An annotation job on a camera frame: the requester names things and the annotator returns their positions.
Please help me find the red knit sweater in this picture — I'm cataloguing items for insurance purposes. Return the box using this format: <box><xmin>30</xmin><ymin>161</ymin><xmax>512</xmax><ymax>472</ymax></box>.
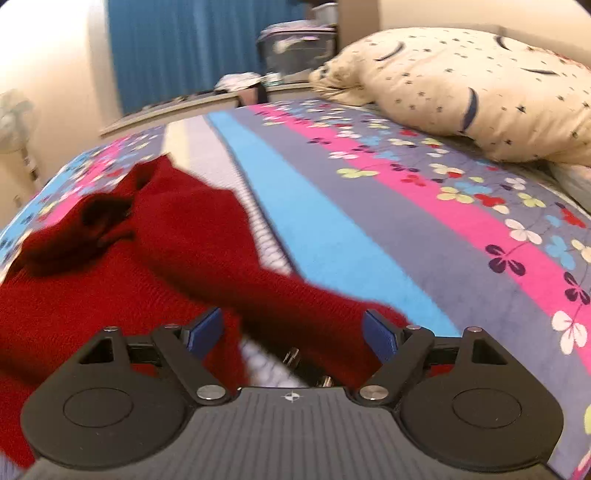
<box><xmin>1</xmin><ymin>156</ymin><xmax>407</xmax><ymax>469</ymax></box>

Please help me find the white clothes pile on sill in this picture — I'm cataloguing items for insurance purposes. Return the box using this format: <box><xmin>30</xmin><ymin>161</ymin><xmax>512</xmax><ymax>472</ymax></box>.
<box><xmin>213</xmin><ymin>72</ymin><xmax>263</xmax><ymax>93</ymax></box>

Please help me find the floral striped bed blanket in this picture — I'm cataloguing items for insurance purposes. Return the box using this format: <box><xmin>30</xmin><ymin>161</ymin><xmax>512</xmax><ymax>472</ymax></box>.
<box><xmin>1</xmin><ymin>100</ymin><xmax>590</xmax><ymax>479</ymax></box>

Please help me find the cream star-patterned pillow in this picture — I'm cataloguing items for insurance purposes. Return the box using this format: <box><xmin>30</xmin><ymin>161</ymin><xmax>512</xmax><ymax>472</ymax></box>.
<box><xmin>310</xmin><ymin>27</ymin><xmax>590</xmax><ymax>166</ymax></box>

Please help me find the blue window curtain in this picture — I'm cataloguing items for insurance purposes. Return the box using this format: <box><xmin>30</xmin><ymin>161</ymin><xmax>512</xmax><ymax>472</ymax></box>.
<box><xmin>106</xmin><ymin>0</ymin><xmax>305</xmax><ymax>115</ymax></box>

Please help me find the white standing fan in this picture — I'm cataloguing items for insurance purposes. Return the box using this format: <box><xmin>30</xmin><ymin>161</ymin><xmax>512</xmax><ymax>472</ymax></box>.
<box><xmin>1</xmin><ymin>89</ymin><xmax>43</xmax><ymax>191</ymax></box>

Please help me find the clear plastic storage bin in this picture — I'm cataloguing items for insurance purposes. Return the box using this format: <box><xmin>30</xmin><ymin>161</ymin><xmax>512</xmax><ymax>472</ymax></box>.
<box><xmin>256</xmin><ymin>20</ymin><xmax>337</xmax><ymax>77</ymax></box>

